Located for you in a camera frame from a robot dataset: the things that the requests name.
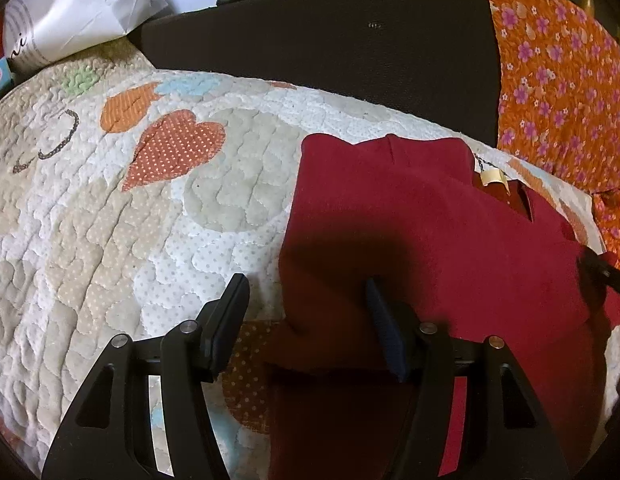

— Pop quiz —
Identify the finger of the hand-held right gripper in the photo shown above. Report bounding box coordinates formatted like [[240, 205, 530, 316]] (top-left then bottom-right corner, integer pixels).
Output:
[[579, 250, 620, 313]]

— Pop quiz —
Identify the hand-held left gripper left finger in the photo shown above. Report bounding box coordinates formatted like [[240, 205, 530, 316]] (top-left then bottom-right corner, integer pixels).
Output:
[[41, 273, 251, 480]]

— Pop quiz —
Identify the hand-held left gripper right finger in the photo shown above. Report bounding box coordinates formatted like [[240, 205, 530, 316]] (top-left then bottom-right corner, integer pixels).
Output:
[[365, 276, 573, 480]]

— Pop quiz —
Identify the dark red garment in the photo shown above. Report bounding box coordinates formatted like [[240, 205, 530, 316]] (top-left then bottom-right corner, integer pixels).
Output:
[[267, 132, 620, 480]]

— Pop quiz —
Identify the quilted heart pattern blanket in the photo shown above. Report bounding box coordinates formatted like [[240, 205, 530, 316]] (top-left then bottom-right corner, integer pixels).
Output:
[[0, 37, 620, 480]]

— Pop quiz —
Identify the orange floral cloth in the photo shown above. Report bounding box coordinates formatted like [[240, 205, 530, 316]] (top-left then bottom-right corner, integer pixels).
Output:
[[460, 0, 620, 271]]

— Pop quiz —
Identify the white paper bag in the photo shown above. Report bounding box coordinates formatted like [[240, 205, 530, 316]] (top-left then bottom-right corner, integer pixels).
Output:
[[0, 0, 171, 77]]

